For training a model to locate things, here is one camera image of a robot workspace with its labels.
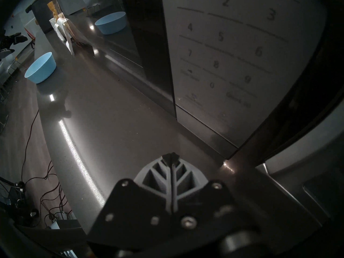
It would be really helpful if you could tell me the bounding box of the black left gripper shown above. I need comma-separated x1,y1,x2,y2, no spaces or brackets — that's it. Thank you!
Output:
0,32,28,61

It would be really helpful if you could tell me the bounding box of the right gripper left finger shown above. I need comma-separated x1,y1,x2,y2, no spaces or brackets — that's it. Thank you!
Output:
134,153,174,213

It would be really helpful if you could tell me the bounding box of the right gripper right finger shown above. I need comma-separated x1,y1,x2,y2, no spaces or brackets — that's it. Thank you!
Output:
173,153,209,213

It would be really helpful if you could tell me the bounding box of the light blue bowl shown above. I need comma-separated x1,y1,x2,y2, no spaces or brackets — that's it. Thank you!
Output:
24,52,57,84

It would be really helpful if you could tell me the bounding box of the black glass microwave door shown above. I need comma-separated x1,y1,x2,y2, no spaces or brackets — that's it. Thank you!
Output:
73,0,178,119

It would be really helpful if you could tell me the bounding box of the black Panasonic microwave body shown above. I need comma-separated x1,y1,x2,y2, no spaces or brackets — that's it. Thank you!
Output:
161,0,344,166

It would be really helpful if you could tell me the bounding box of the black coffee machine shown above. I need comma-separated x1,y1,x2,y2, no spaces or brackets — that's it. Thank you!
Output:
26,0,58,33

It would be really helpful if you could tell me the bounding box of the white paper napkin on basket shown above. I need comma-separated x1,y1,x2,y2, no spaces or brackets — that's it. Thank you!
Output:
49,17,76,56

